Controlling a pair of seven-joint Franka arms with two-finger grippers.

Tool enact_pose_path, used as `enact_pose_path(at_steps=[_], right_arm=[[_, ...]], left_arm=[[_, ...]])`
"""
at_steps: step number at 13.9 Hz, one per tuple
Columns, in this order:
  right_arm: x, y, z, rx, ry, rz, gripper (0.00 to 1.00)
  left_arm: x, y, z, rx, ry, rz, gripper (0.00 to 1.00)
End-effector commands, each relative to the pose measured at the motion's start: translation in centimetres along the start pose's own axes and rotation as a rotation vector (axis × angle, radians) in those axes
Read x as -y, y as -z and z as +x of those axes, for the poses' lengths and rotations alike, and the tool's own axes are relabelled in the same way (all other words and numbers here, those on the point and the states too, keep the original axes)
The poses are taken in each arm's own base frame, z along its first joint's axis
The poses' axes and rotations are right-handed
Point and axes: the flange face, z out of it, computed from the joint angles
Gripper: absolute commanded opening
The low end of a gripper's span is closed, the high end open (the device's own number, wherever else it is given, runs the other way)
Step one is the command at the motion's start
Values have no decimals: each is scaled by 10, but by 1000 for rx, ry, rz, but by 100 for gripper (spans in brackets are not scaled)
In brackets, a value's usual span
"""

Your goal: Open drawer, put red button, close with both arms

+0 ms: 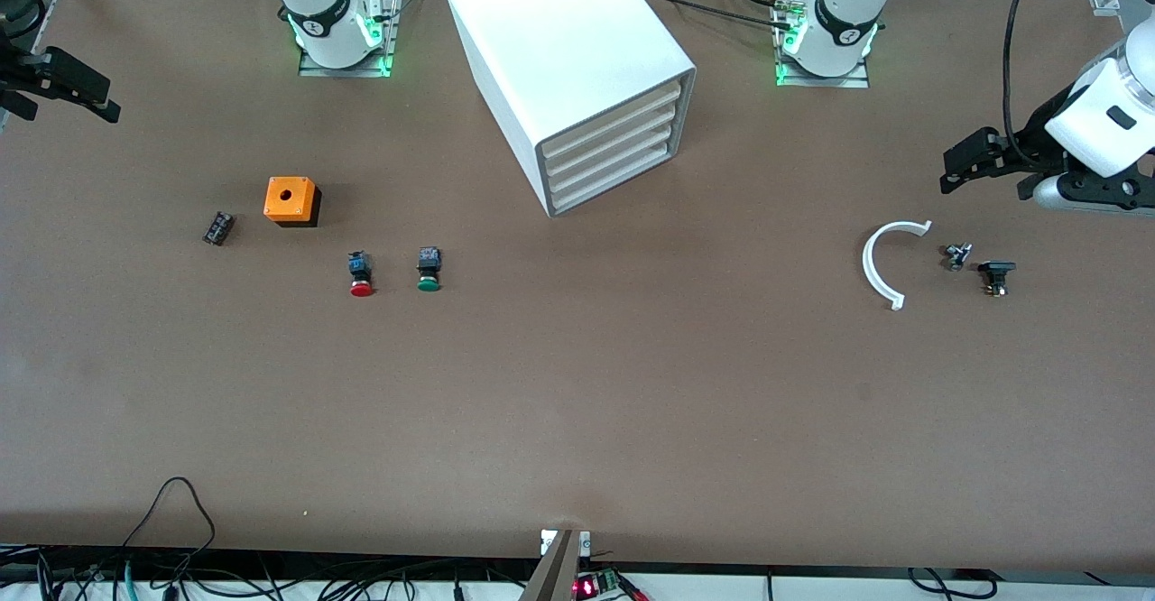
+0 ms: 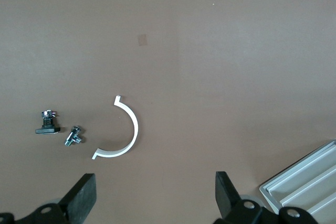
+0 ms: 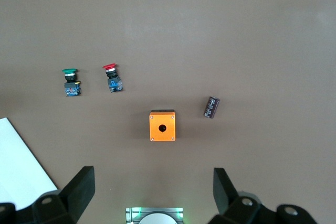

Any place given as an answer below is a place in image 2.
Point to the black switch contact block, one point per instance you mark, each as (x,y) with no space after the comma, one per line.
(47,129)

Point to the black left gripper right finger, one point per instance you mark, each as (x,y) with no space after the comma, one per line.
(225,195)

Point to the white plastic drawer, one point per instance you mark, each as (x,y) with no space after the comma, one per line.
(325,208)

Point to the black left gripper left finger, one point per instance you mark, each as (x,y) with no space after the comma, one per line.
(78,197)

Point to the white semicircular plastic clamp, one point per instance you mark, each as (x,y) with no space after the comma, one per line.
(134,127)

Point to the white drawer cabinet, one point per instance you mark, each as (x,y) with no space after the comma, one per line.
(288,179)

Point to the small metal fitting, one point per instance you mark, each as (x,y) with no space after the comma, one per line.
(73,136)

